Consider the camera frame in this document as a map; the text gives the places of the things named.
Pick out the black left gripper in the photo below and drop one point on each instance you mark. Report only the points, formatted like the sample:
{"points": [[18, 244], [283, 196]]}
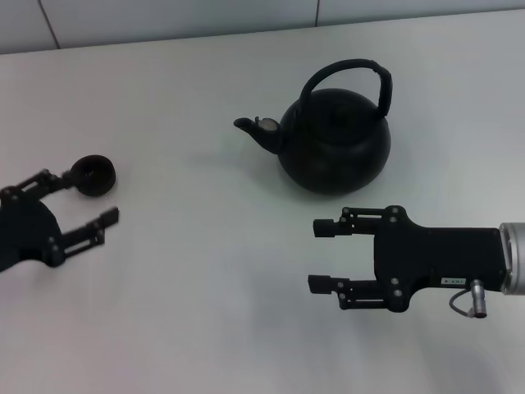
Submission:
{"points": [[24, 230]]}

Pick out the black round teapot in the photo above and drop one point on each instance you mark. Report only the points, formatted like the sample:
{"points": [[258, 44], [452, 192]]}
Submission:
{"points": [[336, 156]]}

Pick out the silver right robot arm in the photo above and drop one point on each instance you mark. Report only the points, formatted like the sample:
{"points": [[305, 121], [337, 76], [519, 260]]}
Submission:
{"points": [[514, 258]]}

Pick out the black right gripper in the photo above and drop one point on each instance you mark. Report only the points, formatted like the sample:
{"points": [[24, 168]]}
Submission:
{"points": [[443, 258]]}

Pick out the small black teacup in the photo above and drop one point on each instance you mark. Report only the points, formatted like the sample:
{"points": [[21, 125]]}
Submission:
{"points": [[98, 185]]}

